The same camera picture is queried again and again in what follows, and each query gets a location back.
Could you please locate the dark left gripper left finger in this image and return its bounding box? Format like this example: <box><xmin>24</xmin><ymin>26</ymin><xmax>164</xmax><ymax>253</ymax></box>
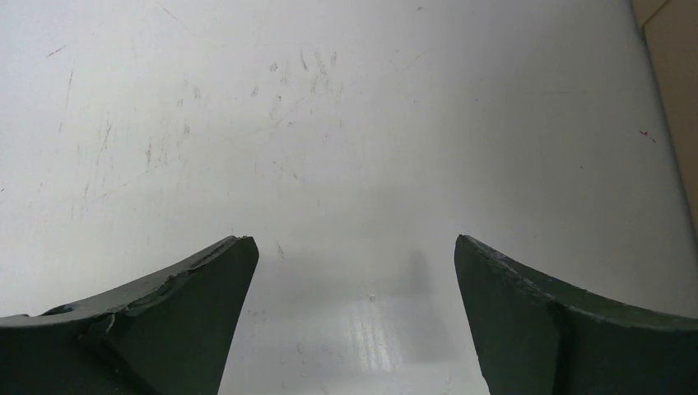
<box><xmin>1</xmin><ymin>236</ymin><xmax>259</xmax><ymax>394</ymax></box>

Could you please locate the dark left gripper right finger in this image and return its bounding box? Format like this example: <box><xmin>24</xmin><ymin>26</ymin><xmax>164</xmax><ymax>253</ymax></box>
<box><xmin>454</xmin><ymin>235</ymin><xmax>697</xmax><ymax>394</ymax></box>

